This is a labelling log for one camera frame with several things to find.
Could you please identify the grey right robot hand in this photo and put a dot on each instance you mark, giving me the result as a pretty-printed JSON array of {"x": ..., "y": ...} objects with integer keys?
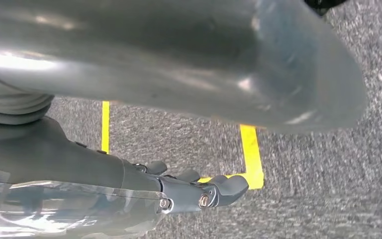
[{"x": 177, "y": 49}]

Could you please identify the yellow tape floor square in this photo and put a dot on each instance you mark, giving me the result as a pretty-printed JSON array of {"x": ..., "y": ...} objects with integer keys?
[{"x": 252, "y": 155}]

